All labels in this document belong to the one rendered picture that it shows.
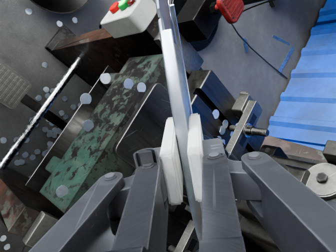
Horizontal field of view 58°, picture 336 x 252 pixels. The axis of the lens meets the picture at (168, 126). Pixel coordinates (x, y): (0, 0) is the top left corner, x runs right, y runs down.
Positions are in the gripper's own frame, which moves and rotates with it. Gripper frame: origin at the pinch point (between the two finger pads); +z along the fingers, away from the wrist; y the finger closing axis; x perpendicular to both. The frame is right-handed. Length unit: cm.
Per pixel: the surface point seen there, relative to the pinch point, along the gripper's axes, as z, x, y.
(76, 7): 101, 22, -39
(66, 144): 64, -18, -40
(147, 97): 30.6, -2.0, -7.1
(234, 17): 51, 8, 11
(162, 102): 32.5, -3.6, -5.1
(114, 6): 55, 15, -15
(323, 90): 187, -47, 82
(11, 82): 71, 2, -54
